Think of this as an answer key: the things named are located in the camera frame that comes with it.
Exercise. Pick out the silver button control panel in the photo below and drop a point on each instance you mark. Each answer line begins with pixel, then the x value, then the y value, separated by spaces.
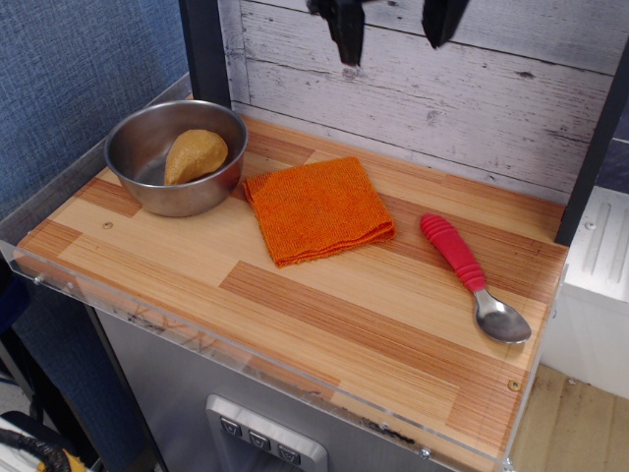
pixel 231 421

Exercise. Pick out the steel toy appliance front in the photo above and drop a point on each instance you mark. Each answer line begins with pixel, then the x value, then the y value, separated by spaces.
pixel 171 378

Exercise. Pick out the dark right frame post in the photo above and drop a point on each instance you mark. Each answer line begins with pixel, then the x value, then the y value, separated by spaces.
pixel 601 138

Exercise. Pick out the red handled metal spoon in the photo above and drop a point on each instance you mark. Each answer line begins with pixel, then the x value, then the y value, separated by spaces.
pixel 495 319

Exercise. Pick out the stainless steel bowl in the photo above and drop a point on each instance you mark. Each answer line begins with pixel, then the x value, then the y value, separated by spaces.
pixel 136 152

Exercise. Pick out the orange folded cloth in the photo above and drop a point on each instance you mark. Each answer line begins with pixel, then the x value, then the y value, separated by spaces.
pixel 318 210

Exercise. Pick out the tan toy food piece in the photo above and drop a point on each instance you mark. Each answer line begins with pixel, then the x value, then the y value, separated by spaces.
pixel 194 154

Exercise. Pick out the white side cabinet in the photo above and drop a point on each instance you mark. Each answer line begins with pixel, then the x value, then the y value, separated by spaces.
pixel 587 335

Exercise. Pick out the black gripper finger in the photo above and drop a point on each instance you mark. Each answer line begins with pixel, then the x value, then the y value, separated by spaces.
pixel 346 23
pixel 441 19

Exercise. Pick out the yellow black object bottom left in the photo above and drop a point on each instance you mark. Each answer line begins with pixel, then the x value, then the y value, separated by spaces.
pixel 51 458

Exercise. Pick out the clear acrylic table guard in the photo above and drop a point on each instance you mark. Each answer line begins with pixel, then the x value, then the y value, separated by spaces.
pixel 387 331

